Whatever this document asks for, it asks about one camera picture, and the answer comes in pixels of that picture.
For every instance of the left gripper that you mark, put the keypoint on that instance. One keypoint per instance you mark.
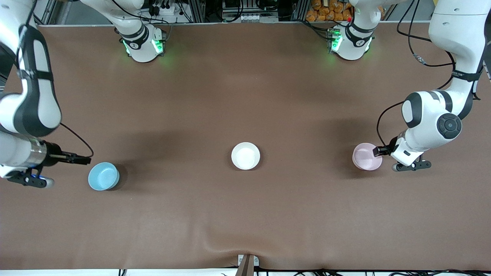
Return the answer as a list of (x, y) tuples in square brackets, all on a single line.
[(391, 147)]

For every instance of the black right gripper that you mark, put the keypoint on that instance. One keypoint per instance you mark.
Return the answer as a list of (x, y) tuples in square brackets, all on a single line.
[(53, 154)]

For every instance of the pink bowl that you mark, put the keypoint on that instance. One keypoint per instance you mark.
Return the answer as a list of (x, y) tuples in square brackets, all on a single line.
[(364, 157)]

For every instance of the blue bowl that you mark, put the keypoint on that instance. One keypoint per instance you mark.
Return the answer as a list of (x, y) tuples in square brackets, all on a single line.
[(102, 176)]

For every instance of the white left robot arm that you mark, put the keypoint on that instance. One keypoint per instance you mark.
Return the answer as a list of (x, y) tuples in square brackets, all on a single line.
[(456, 23)]

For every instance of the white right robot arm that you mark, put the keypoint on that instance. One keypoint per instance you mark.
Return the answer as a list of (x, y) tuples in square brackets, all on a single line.
[(142, 50)]

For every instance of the white bowl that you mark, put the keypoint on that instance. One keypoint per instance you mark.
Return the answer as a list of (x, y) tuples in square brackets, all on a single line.
[(245, 156)]

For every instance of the brown table mat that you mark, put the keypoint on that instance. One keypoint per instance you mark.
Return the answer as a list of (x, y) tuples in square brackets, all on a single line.
[(245, 96)]

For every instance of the orange packaged snacks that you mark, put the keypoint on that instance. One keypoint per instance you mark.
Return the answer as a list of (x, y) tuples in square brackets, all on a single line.
[(326, 11)]

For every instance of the power strip with black plugs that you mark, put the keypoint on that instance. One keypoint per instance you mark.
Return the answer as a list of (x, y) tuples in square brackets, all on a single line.
[(165, 11)]

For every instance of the white power strip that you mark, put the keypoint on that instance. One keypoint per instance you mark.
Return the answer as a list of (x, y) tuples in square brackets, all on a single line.
[(253, 17)]

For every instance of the aluminium frame post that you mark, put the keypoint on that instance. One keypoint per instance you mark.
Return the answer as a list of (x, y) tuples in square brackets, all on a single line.
[(299, 9), (196, 9)]

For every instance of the metal clamp bracket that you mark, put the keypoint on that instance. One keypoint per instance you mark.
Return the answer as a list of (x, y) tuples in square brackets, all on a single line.
[(247, 266)]

